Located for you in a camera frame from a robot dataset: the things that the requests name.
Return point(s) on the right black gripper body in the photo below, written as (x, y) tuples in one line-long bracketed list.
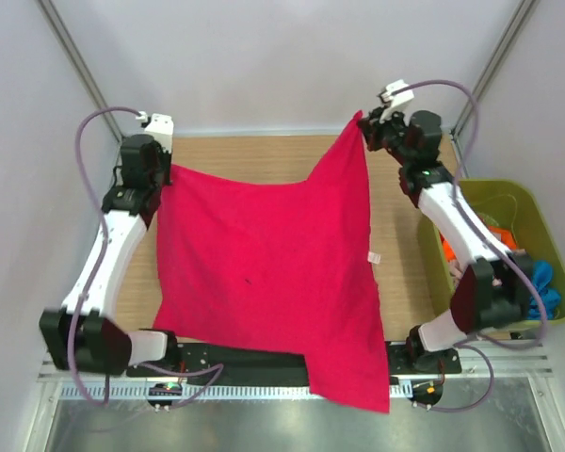
[(395, 138)]

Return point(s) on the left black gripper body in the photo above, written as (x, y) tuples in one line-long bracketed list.
[(161, 174)]

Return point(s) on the magenta red t shirt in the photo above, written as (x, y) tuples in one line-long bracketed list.
[(280, 268)]

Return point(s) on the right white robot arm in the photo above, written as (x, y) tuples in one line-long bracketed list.
[(493, 290)]

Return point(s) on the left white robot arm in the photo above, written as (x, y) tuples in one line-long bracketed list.
[(82, 333)]

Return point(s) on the olive green plastic bin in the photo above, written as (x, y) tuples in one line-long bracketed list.
[(504, 204)]

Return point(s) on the orange t shirt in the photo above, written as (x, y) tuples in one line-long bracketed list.
[(504, 235)]

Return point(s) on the beige pink t shirt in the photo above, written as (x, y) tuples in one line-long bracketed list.
[(456, 272)]

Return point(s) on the blue t shirt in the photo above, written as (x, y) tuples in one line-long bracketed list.
[(541, 278)]

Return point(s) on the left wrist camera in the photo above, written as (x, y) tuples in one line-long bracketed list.
[(158, 126)]

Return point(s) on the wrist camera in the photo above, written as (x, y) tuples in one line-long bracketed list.
[(158, 126), (394, 98)]

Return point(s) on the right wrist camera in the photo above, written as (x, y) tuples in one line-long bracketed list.
[(394, 98)]

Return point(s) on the right aluminium corner post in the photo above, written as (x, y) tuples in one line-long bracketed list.
[(511, 32)]

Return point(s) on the aluminium corner post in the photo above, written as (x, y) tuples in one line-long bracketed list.
[(72, 52), (511, 32)]

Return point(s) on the left aluminium corner post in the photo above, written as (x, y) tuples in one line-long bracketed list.
[(72, 52)]

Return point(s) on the white slotted cable duct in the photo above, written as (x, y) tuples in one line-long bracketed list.
[(153, 390)]

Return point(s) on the aluminium frame rail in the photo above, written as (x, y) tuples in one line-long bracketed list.
[(480, 357)]

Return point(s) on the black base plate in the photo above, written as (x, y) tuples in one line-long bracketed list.
[(243, 367)]

